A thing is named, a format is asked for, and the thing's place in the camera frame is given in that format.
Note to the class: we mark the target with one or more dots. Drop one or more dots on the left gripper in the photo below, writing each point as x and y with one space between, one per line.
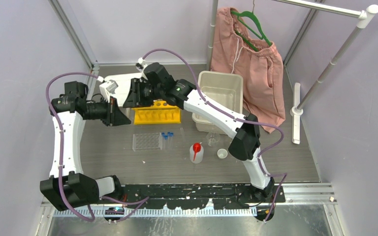
114 117

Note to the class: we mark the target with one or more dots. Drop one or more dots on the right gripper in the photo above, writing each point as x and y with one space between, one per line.
134 99

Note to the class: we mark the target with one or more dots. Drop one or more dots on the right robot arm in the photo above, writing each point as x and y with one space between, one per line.
156 83

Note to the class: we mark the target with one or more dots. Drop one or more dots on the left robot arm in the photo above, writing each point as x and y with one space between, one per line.
67 184

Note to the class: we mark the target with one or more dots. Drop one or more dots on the white rectangular tray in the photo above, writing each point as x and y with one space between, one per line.
123 81

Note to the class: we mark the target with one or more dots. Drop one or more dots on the yellow test tube rack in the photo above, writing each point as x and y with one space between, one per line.
159 113

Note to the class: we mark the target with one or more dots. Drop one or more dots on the clear acrylic tube rack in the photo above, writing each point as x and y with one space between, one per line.
147 141

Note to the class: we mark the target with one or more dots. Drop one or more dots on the blue capped tube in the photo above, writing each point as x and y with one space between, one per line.
163 140
166 142
168 134
171 139

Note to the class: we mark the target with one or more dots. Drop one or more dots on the red capped wash bottle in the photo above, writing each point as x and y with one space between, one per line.
196 153

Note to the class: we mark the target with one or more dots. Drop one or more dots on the beige plastic bin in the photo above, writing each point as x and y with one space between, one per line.
224 88

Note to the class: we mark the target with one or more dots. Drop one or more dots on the small white cup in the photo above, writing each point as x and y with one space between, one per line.
222 153

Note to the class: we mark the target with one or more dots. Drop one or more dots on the pink shorts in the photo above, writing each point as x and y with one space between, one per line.
257 62

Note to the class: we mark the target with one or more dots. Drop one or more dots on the green clothes hanger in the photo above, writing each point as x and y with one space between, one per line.
260 35

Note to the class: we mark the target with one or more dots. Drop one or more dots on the white clothes rack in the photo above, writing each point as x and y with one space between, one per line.
345 109

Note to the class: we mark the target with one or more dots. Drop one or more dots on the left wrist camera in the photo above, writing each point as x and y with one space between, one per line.
107 88

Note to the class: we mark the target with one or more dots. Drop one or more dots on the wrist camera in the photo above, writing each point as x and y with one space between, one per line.
107 88
141 64

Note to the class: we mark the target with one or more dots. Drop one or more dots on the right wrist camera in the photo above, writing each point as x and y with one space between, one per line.
141 64

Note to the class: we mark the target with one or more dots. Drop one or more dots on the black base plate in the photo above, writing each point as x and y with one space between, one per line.
192 196

